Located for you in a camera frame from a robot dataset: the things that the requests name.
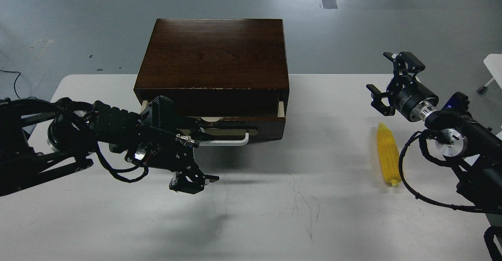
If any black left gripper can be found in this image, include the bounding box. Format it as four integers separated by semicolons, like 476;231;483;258
124;96;220;194

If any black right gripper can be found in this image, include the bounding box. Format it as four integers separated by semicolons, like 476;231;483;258
366;51;439;122

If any wooden drawer with white handle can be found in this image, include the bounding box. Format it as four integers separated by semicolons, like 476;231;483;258
138;101;286;146

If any yellow corn cob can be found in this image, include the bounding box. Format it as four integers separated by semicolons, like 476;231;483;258
376;122;402;188

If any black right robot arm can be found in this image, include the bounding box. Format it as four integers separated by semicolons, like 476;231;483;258
366;52;502;215

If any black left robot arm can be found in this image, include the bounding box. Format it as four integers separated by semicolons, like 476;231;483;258
0;96;219;195

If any dark wooden drawer cabinet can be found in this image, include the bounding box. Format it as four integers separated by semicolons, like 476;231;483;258
133;18;290;117

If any white furniture at right edge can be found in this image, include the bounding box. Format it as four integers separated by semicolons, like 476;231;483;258
477;53;502;95

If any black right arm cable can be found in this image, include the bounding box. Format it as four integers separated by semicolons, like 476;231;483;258
398;130;502;215

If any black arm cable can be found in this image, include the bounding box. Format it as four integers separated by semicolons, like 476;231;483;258
398;130;502;215
0;69;22;100

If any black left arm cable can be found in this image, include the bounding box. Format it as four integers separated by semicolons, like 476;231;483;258
0;69;22;100

